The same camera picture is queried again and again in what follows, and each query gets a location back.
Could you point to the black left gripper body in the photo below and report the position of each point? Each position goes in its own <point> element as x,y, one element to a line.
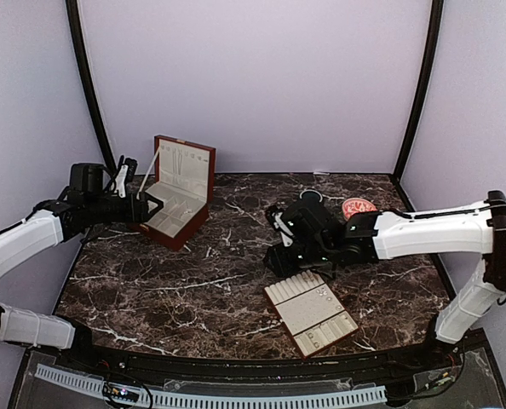
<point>140,216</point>

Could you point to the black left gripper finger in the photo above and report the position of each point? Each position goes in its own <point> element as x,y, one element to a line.
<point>156,219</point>
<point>154,203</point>

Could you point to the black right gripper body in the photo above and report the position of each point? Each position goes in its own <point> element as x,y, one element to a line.
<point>311,257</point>

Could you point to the red jewelry tray insert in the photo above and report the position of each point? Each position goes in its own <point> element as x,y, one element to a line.
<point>312,314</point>

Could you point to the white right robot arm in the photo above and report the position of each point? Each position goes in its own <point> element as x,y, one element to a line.
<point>388,234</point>

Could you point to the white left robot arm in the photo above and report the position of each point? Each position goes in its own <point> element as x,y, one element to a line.
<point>51,223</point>

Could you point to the red open jewelry box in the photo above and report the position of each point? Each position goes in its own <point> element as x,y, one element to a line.
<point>184,179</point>

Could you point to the dark green mug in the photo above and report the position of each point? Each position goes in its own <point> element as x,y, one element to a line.
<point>312,195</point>

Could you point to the red white patterned bowl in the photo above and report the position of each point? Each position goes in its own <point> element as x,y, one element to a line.
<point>354,206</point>

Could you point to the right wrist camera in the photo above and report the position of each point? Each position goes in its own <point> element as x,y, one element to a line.
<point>302,221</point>

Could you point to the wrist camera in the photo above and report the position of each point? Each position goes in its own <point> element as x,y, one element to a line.
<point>302,221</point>
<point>90,181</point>

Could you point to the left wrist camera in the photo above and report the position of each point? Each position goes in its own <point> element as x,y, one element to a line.
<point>90,181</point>

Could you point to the white slotted cable duct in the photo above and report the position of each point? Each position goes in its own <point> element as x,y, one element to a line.
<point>202,395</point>

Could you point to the black front table rail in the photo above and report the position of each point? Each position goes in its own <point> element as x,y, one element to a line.
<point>278,361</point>

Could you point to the left black frame post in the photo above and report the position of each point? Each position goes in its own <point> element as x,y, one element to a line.
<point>82,61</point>

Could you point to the black frame post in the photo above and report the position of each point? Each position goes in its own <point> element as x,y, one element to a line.
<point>82,61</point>
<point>424,76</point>

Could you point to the right black frame post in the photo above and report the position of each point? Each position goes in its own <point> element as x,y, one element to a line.
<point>424,76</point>

